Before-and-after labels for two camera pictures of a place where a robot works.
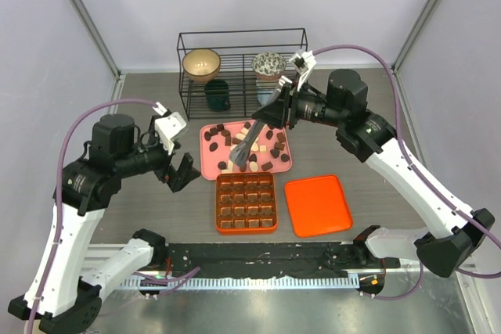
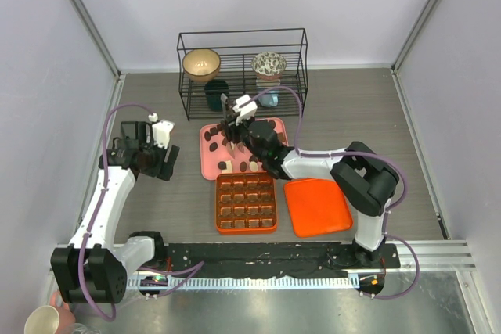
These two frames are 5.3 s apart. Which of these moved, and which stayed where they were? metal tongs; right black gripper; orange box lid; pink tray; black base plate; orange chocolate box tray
Moved: metal tongs; right black gripper
Stayed: orange box lid; black base plate; pink tray; orange chocolate box tray
